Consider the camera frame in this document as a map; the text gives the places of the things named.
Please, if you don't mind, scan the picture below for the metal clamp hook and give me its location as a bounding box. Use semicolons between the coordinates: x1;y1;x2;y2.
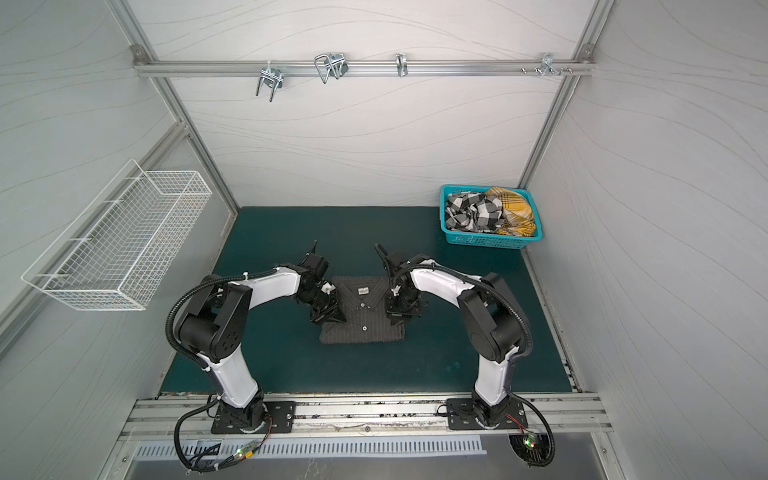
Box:
255;62;284;102
313;52;349;84

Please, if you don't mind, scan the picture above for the metal bracket right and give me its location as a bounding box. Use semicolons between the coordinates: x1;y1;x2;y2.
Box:
520;53;573;77

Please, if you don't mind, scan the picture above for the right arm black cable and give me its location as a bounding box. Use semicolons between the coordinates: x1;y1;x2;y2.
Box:
374;242;557;468

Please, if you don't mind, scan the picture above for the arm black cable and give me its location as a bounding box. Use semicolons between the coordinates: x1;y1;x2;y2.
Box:
164;239;319;474
374;242;557;468

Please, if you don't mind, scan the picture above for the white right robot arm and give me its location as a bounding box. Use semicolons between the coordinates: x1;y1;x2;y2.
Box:
375;244;533;429

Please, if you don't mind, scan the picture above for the black white checkered shirt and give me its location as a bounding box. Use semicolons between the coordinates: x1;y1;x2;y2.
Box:
444;191;504;234

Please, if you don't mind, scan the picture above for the white vent grille strip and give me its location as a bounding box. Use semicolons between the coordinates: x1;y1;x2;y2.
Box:
134;435;487;461

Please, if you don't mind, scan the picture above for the aluminium horizontal rail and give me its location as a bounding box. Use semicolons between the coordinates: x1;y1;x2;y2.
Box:
134;58;597;78

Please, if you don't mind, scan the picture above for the teal plastic laundry basket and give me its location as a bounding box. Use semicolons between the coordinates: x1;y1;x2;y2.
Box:
440;185;543;250

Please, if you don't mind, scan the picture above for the metal clamp hook middle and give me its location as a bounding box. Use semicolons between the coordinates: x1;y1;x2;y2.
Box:
313;52;349;84

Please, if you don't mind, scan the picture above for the small metal ring clamp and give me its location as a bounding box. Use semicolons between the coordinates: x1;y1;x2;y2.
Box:
395;53;408;78

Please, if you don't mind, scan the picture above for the dark grey pinstriped shirt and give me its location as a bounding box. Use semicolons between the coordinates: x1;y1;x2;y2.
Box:
319;276;406;345

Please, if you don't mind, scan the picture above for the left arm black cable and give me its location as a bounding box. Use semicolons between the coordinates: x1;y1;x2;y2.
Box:
164;239;319;474

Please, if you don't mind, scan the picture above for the yellow plaid shirt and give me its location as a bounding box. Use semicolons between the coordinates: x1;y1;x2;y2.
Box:
485;187;537;237

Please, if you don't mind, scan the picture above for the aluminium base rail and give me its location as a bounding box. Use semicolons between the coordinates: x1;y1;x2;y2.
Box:
118;392;613;441

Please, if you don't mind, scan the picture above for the white wire wall basket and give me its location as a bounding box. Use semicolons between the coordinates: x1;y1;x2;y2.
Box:
21;160;212;311

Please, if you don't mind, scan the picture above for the metal clamp hook left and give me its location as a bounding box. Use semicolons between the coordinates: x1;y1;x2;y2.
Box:
255;62;284;102

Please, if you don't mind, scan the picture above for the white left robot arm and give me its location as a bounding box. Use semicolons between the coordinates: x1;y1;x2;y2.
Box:
166;252;347;433

